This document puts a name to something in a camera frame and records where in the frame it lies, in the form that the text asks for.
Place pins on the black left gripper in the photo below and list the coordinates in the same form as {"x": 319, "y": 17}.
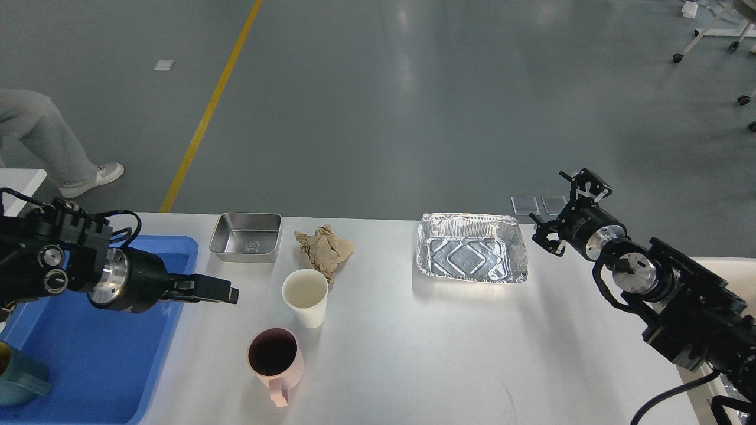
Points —
{"x": 134, "y": 280}

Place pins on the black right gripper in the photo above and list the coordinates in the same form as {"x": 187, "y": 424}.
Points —
{"x": 583, "y": 224}

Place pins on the stainless steel rectangular tray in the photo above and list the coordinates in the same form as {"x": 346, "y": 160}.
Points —
{"x": 247, "y": 237}

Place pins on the pink plastic mug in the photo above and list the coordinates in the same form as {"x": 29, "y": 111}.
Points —
{"x": 276, "y": 358}

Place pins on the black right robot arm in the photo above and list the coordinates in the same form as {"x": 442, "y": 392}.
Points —
{"x": 644, "y": 281}

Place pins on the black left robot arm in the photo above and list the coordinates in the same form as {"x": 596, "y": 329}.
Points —
{"x": 58, "y": 247}

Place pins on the aluminium foil tray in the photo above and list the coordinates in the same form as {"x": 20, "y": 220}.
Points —
{"x": 479, "y": 248}

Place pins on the white paper cup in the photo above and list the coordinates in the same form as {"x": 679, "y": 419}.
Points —
{"x": 305, "y": 292}

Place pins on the blue plastic tray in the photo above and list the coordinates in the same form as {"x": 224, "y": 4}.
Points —
{"x": 103, "y": 365}

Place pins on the crumpled brown paper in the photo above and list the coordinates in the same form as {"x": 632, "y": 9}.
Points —
{"x": 324, "y": 251}

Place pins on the white bin right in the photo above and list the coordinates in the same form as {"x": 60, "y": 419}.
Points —
{"x": 717, "y": 327}

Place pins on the teal mug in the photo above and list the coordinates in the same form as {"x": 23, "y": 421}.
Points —
{"x": 22, "y": 377}

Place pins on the person in white clothes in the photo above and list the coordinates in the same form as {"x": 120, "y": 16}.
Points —
{"x": 34, "y": 120}

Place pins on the white wheeled cart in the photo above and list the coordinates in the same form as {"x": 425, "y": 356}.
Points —
{"x": 744, "y": 9}

